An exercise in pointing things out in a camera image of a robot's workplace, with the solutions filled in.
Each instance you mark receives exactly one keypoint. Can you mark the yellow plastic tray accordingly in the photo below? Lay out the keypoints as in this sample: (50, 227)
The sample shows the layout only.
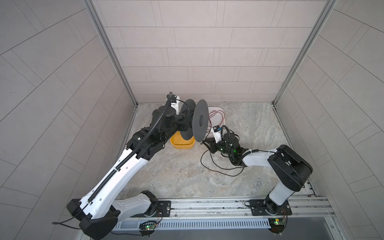
(179, 143)

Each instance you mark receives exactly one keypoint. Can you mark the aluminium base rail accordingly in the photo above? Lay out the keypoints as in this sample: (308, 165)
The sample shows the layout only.
(199, 208)

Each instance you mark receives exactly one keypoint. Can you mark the aluminium corner post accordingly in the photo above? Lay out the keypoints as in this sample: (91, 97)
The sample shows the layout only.
(89, 5)
(321, 20)

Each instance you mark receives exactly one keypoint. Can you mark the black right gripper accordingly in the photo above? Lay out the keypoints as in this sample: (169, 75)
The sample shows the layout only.
(213, 147)

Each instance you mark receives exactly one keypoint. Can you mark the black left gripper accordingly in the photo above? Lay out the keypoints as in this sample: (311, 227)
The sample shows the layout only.
(180, 119)

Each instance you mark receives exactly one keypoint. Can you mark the aluminium corner post right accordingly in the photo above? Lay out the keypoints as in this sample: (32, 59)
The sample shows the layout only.
(321, 20)

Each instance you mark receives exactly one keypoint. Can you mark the grey perforated cable spool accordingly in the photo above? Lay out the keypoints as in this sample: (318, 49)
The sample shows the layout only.
(197, 121)

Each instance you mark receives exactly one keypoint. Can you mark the right circuit board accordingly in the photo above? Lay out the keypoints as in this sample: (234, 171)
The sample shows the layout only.
(277, 225)

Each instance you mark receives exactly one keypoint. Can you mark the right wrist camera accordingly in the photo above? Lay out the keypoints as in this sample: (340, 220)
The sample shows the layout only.
(217, 133)

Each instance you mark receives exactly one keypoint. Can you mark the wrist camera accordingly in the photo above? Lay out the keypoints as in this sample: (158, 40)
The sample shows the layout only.
(175, 103)
(217, 133)

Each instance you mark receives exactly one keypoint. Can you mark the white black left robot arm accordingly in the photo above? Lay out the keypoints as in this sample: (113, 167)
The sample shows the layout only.
(143, 145)

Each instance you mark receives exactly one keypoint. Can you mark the white plastic tray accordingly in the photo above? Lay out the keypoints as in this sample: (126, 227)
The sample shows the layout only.
(216, 117)

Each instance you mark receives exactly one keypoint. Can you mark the circuit board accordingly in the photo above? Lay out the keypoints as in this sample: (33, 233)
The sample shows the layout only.
(148, 226)
(277, 225)

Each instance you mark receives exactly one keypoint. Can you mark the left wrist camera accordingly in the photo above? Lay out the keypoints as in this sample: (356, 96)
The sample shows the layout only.
(175, 103)

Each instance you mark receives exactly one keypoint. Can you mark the aluminium corner post left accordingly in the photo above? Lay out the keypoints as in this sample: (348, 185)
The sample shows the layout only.
(89, 5)

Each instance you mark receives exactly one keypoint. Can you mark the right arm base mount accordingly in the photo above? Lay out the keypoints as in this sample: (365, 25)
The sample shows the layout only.
(268, 208)

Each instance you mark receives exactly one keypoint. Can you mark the left circuit board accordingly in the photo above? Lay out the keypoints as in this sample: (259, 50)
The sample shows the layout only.
(148, 226)

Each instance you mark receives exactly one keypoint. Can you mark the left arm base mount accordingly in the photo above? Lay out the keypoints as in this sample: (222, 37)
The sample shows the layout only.
(162, 209)

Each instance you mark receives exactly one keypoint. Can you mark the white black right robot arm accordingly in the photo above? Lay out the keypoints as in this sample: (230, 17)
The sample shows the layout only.
(292, 170)

